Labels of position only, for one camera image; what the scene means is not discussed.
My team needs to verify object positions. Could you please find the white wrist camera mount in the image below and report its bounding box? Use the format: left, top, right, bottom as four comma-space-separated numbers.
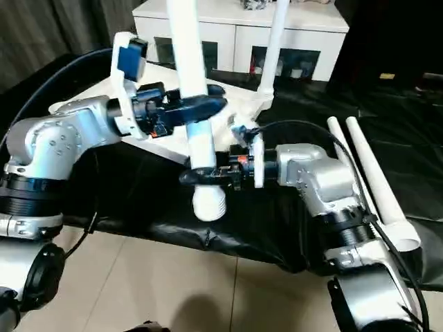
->
230, 116, 266, 190
110, 31, 150, 141

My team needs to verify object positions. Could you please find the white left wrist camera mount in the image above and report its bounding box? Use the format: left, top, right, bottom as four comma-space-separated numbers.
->
110, 31, 150, 141

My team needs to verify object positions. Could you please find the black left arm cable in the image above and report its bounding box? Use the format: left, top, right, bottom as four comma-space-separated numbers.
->
0, 48, 115, 146

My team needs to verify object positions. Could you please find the grey curtain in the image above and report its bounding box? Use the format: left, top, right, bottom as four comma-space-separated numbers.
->
0, 0, 139, 94

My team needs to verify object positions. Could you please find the white cabinet with glass doors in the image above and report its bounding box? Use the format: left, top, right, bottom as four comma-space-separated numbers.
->
133, 0, 350, 82

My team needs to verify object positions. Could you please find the black work mat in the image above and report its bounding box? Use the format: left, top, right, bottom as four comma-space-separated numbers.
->
0, 51, 443, 291

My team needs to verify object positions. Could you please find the white plastic table leg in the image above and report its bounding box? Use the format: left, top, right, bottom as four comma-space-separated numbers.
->
345, 116, 422, 253
327, 116, 379, 216
165, 0, 228, 222
257, 0, 290, 100

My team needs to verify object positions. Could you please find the white plastic table top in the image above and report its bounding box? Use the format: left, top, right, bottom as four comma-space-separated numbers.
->
48, 60, 274, 167

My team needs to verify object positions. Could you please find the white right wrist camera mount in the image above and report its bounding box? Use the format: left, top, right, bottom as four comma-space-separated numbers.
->
230, 116, 266, 190

